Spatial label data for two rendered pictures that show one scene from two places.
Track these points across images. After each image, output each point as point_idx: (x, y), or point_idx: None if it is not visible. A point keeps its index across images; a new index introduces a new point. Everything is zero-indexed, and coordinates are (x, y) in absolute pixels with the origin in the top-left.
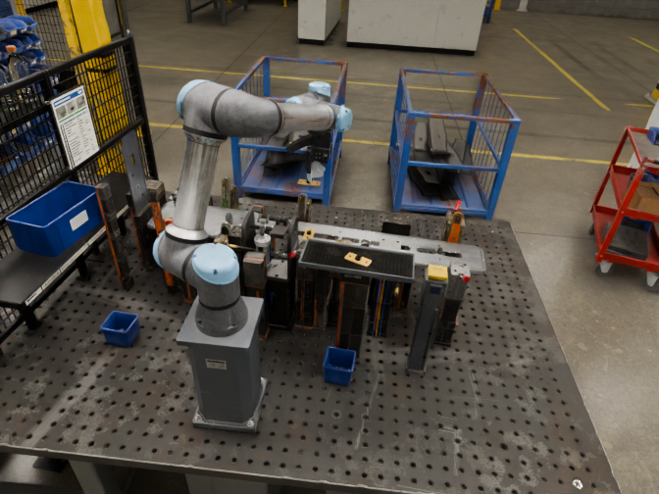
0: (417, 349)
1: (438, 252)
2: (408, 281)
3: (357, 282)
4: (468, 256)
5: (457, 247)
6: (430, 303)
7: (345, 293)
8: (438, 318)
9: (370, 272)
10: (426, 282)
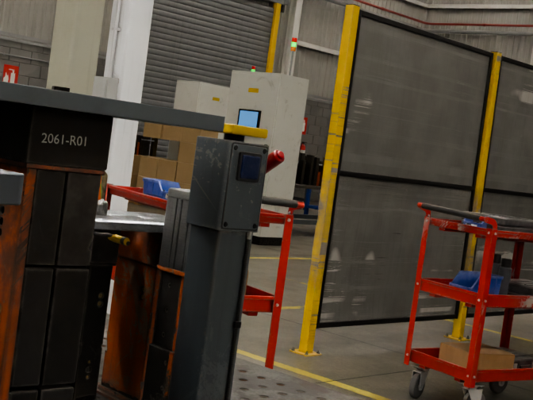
0: (207, 395)
1: (101, 211)
2: (214, 127)
3: (76, 163)
4: (158, 217)
5: (120, 212)
6: (237, 216)
7: (38, 213)
8: (169, 358)
9: (129, 102)
10: (229, 148)
